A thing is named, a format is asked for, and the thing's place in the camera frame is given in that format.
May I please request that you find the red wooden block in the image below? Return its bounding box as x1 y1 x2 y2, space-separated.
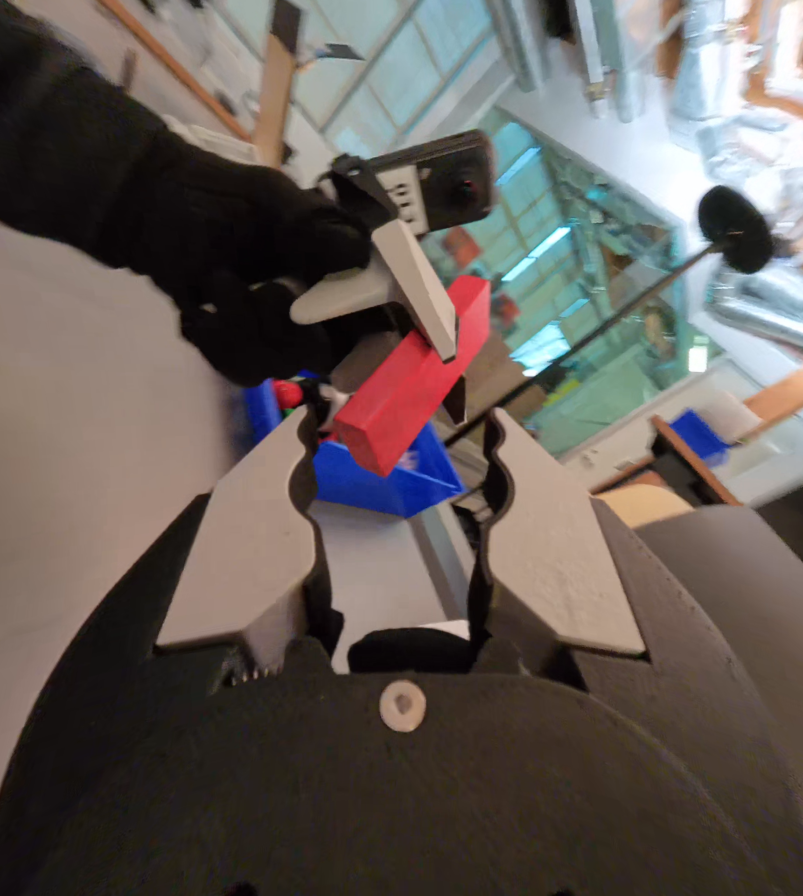
333 275 492 478

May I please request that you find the small blue bin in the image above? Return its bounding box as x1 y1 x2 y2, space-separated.
669 409 731 463

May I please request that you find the blue plastic bin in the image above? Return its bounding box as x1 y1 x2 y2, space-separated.
244 378 465 519

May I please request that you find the black round-base floor stand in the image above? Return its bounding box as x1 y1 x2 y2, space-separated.
443 185 775 445

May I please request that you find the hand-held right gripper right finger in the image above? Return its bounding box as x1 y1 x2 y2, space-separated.
468 407 647 659

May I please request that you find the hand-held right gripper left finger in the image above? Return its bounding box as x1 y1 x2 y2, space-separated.
155 405 335 676

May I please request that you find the person's left hand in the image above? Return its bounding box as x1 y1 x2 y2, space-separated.
142 126 374 388

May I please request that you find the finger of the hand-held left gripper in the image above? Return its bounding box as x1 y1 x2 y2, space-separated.
371 219 460 363
442 371 470 427

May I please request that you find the tan wooden board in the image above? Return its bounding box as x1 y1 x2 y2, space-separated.
254 0 304 169

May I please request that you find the silver spiral air duct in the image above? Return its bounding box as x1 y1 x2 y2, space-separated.
712 269 803 354

